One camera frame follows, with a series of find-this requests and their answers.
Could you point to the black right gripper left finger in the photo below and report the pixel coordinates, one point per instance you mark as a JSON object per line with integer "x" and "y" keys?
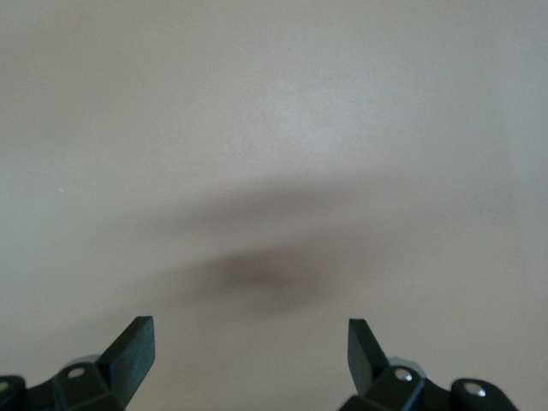
{"x": 124, "y": 359}

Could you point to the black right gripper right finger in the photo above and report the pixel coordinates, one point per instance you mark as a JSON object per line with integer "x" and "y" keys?
{"x": 377, "y": 372}

